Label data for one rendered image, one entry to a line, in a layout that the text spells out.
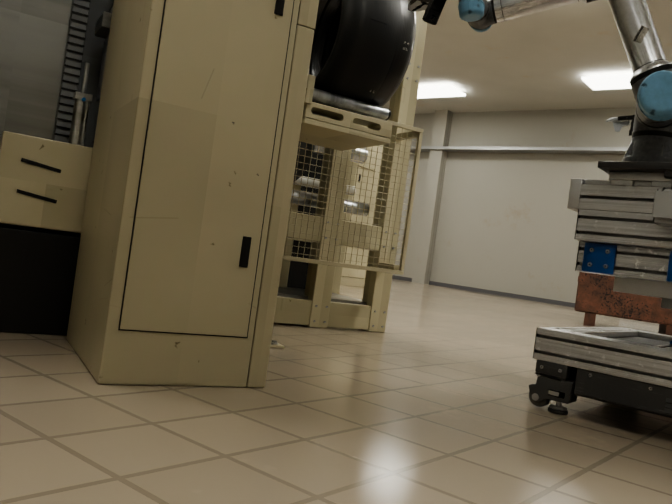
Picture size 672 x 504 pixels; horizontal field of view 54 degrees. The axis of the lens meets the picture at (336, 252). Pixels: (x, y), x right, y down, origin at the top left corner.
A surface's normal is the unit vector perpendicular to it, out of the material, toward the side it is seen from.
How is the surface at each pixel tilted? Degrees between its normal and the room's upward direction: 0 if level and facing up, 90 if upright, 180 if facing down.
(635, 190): 90
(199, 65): 90
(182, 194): 90
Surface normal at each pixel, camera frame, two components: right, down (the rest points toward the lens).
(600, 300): -0.36, -0.06
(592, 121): -0.62, -0.09
